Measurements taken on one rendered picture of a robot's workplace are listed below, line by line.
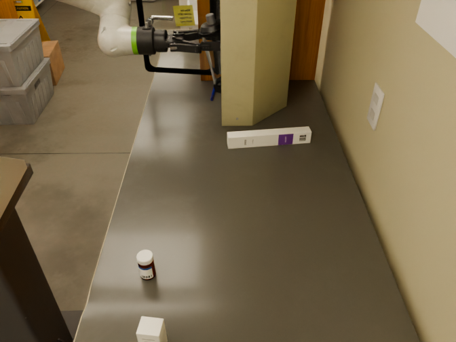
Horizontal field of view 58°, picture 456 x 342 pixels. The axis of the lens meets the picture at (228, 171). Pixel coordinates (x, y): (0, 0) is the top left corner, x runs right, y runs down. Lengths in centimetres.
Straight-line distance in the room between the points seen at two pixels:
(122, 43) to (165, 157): 41
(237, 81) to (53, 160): 199
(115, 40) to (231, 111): 45
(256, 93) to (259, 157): 23
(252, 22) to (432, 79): 60
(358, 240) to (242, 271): 31
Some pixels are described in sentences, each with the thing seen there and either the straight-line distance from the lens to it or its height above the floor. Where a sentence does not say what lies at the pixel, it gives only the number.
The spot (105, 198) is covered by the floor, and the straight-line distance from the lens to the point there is 269.
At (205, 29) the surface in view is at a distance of 144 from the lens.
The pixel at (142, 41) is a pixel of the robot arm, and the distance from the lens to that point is 146.
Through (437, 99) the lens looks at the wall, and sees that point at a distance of 92.
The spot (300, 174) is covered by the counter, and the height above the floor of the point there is 94.
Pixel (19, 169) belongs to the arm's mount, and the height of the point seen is 97.
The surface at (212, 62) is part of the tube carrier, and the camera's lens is 147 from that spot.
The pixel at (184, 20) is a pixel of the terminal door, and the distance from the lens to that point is 167.
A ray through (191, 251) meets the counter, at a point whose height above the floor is 94.
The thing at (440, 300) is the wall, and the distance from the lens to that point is 95.
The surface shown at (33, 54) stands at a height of 44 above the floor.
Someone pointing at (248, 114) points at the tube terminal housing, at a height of 99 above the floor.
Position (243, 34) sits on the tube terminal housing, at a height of 127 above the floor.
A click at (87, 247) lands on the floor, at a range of 242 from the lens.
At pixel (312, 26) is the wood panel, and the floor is 117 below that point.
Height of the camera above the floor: 172
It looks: 38 degrees down
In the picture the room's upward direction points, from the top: straight up
